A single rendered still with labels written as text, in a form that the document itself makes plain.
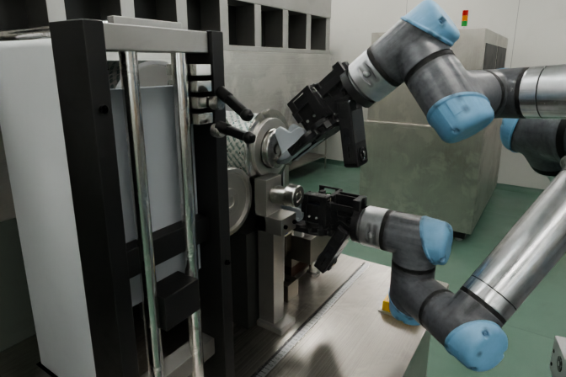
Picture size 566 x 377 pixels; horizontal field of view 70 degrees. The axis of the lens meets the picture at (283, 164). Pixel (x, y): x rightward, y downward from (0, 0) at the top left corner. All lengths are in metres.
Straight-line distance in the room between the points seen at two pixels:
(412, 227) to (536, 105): 0.26
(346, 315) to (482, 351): 0.32
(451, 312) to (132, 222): 0.48
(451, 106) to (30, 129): 0.56
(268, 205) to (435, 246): 0.29
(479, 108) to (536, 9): 4.59
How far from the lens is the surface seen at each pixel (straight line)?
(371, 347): 0.83
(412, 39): 0.61
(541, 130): 0.84
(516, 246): 0.71
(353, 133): 0.66
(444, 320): 0.69
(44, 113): 0.61
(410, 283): 0.75
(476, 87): 0.59
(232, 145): 0.75
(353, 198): 0.78
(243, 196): 0.74
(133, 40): 0.39
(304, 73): 1.51
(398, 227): 0.73
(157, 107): 0.44
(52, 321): 0.77
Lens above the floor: 1.41
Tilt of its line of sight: 14 degrees down
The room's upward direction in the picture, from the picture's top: straight up
